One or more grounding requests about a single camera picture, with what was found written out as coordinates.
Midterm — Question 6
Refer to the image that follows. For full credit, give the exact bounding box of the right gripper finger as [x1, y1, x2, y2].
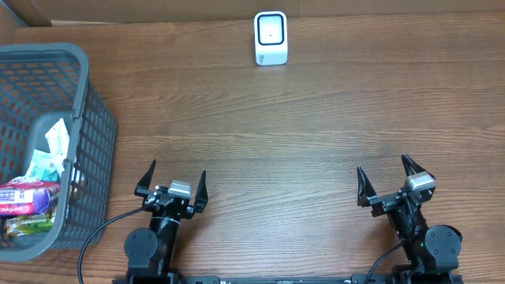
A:
[357, 166, 377, 207]
[401, 153, 434, 178]

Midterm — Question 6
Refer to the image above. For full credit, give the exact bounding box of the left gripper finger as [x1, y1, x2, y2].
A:
[136, 159, 156, 190]
[193, 170, 208, 213]

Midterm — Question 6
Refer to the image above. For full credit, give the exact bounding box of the white conditioner tube gold cap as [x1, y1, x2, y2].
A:
[45, 118, 69, 176]

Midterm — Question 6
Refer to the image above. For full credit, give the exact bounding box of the mint green wipes packet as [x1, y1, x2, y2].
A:
[25, 149, 60, 182]

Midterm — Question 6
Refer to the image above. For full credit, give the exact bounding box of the green yellow snack packet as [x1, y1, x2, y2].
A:
[6, 210, 56, 237]

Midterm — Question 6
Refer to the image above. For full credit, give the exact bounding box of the purple Carefree pad pack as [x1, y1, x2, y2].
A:
[1, 176, 60, 217]

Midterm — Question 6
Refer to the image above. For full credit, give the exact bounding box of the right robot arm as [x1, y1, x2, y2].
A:
[357, 153, 462, 283]

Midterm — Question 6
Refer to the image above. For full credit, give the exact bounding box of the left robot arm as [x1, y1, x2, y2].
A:
[124, 162, 208, 284]

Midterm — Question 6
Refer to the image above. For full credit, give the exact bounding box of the white barcode scanner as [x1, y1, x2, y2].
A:
[253, 10, 289, 66]

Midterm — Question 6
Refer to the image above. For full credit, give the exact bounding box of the grey plastic shopping basket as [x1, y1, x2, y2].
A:
[1, 43, 118, 262]

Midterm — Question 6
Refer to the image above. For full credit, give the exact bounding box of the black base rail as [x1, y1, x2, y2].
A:
[111, 274, 464, 284]

